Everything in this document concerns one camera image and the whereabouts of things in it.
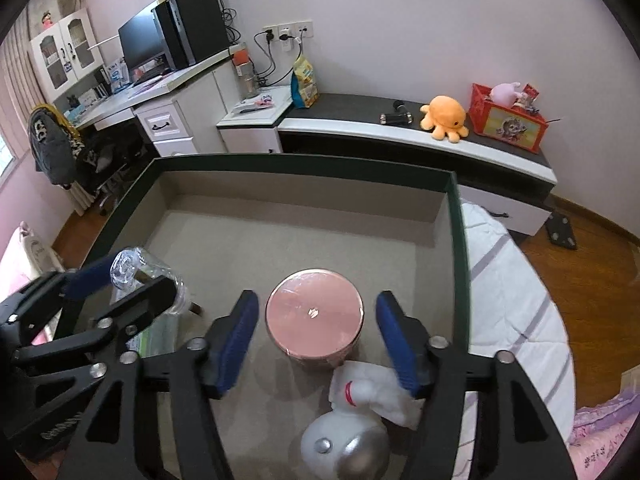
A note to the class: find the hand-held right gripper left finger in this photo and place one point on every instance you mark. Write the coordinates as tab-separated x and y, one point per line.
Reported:
234	347

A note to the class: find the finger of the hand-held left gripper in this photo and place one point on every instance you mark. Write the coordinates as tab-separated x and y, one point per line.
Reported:
150	300
87	279

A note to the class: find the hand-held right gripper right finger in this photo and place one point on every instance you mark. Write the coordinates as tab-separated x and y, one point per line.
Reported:
400	347

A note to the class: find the clear plastic bag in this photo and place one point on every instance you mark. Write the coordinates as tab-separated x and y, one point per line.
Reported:
131	264

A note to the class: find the rose gold round canister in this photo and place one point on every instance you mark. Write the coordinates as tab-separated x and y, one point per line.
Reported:
312	315

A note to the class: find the pink storage box green rim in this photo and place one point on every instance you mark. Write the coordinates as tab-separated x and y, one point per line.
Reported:
300	240

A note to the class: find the white plush toy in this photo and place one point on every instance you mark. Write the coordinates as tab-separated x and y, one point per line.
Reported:
370	382

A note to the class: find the pink bedding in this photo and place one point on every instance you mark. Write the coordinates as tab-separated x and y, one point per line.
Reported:
27	265

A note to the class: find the white striped bed sheet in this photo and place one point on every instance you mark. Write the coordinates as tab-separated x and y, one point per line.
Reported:
510	300

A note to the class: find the black office chair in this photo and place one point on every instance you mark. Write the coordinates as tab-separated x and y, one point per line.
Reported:
110	160

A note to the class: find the white desk with drawers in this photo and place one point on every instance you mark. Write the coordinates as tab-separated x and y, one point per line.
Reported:
165	120

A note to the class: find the white nightstand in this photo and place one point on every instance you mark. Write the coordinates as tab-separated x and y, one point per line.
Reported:
250	132

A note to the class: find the black floor scale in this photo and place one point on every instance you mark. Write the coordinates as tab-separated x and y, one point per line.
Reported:
562	230

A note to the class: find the blue white packet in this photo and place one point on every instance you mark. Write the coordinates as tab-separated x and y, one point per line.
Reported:
116	76

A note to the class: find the low black white cabinet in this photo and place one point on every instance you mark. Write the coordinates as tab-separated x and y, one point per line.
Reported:
380	135

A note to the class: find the pink floral quilt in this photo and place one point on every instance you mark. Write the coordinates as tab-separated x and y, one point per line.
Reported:
595	435

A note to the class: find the white glass door cupboard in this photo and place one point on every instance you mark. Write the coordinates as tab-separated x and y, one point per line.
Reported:
65	55

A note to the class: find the orange octopus plush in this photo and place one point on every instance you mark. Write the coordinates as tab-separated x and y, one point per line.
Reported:
445	112

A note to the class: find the orange lid bottle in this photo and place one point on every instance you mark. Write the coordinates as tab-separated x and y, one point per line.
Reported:
245	77

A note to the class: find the black computer monitor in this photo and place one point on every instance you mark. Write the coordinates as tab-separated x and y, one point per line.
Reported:
142	40

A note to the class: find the red plastic crate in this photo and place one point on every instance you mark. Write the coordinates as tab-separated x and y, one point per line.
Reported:
510	127

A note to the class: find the yellow blue snack bag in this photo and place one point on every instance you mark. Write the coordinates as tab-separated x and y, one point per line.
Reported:
305	82

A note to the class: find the pink plush toy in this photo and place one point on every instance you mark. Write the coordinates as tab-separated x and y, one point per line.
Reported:
504	94

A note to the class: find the black computer tower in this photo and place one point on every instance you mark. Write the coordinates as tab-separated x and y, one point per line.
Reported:
200	25

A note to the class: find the white wall outlets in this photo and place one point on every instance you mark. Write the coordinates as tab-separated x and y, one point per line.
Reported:
287	29

